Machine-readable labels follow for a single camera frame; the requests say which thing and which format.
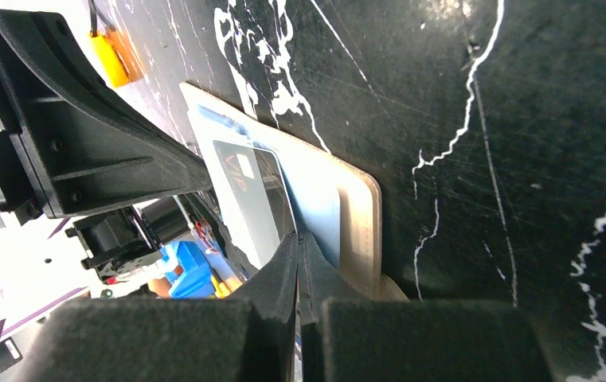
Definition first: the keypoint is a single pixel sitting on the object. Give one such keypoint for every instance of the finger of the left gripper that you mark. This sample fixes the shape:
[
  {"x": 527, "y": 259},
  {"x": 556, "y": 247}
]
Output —
[{"x": 69, "y": 145}]

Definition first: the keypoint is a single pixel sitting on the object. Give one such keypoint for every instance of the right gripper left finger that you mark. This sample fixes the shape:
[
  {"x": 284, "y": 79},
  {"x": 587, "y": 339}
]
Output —
[{"x": 247, "y": 336}]

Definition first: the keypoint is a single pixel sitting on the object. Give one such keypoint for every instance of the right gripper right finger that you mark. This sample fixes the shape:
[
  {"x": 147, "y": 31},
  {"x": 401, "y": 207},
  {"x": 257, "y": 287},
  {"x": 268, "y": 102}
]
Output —
[{"x": 349, "y": 337}]

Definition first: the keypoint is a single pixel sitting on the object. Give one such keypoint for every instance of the beige leather card holder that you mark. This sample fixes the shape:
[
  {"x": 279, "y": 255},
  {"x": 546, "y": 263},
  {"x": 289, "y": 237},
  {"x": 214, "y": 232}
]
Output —
[{"x": 339, "y": 204}]

